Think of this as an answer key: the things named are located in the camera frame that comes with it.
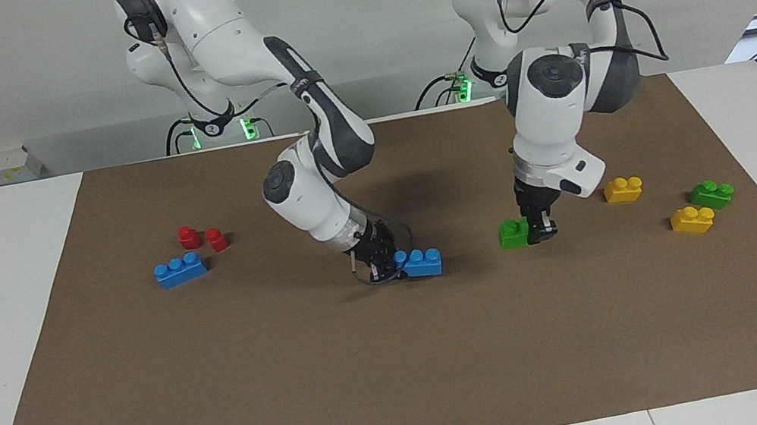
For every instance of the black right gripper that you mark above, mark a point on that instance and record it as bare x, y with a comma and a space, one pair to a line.
374, 242

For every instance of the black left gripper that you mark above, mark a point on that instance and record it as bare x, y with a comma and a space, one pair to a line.
534, 200

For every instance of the green two-stud toy block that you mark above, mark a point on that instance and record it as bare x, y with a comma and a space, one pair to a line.
711, 197
513, 234

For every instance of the blue three-stud toy block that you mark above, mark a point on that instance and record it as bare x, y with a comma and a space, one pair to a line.
181, 272
422, 265

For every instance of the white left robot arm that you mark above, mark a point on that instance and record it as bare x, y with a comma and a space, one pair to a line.
550, 91

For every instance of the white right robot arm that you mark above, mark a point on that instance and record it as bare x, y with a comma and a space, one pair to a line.
315, 200

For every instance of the yellow two-stud toy block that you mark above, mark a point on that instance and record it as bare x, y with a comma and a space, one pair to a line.
692, 222
623, 191

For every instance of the red single-stud toy block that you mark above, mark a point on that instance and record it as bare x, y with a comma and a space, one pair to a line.
218, 240
189, 238

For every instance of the brown table mat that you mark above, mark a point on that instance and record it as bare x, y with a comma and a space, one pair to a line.
403, 362

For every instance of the white wall socket box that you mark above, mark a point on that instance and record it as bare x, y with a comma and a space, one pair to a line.
2, 168

